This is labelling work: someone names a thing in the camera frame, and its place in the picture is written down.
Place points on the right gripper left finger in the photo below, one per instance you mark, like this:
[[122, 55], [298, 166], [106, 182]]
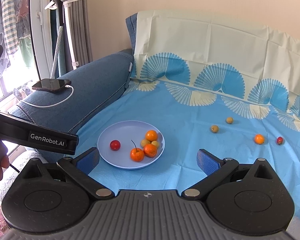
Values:
[[78, 170]]

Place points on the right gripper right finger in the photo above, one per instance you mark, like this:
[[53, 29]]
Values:
[[217, 171]]

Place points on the yellow-brown longan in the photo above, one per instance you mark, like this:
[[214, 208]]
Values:
[[229, 120], [144, 142], [155, 143], [214, 129]]

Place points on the small orange kumquat front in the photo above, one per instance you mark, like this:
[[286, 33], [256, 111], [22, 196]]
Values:
[[259, 139]]

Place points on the small orange kumquat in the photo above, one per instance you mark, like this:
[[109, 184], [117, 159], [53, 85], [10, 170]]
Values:
[[259, 139], [151, 135]]

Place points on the orange mandarin with stem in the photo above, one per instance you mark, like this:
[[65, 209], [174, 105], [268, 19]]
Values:
[[136, 154]]

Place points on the large orange mandarin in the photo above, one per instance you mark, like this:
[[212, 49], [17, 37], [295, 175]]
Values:
[[150, 150]]

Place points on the small red cherry tomato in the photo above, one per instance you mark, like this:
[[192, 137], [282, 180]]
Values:
[[279, 140]]

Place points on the blue denim sofa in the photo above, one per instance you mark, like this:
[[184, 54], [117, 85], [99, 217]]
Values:
[[94, 86]]

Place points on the light purple plate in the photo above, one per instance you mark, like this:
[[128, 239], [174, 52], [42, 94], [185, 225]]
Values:
[[126, 132]]

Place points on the black smartphone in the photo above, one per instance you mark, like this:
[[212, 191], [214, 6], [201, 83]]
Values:
[[51, 85]]

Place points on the blue fan-pattern bed sheet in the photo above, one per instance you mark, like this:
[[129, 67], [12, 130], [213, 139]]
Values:
[[192, 70]]

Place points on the hanging clothes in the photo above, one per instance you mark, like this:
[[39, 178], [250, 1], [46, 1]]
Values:
[[15, 35]]

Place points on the grey curtain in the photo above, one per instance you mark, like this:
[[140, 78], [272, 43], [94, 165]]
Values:
[[77, 46]]

